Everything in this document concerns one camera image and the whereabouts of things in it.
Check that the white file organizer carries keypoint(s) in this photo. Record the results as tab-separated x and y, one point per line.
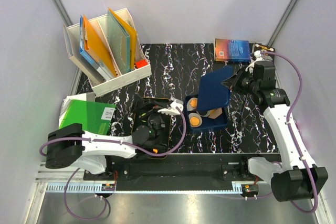
98	78

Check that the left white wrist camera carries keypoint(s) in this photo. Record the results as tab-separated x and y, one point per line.
175	107

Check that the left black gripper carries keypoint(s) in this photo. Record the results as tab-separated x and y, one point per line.
153	112

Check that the green clip file folder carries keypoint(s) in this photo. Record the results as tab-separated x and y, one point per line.
95	117

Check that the blue tin box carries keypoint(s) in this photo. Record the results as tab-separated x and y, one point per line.
208	124

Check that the blue tin lid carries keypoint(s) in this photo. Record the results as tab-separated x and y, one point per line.
212	94

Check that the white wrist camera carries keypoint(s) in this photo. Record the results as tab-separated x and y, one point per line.
258	56
175	107

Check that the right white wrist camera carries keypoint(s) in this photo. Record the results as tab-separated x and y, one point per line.
258	56

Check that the orange leaf cookie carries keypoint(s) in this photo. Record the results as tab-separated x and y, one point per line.
193	103

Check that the black sandwich cookie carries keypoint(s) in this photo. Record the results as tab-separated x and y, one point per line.
203	113

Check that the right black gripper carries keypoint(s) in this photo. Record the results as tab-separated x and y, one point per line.
231	82

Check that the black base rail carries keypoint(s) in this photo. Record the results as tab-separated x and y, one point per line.
178	173

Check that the red small box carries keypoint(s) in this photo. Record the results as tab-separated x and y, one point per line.
141	63

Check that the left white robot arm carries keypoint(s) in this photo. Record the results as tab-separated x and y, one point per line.
74	146

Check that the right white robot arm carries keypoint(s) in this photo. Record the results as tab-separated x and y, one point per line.
297	177

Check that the yellow orange folder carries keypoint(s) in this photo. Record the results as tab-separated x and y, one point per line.
126	20

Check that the orange dotted round cookie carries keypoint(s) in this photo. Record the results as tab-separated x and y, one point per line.
194	121

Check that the teal speckled folder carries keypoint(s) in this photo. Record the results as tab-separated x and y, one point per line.
119	42

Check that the black paperback book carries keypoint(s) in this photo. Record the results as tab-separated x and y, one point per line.
259	49

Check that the black gold-rimmed tray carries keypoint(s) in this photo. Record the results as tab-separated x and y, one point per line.
168	129

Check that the blue orange book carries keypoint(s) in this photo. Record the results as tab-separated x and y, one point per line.
231	50

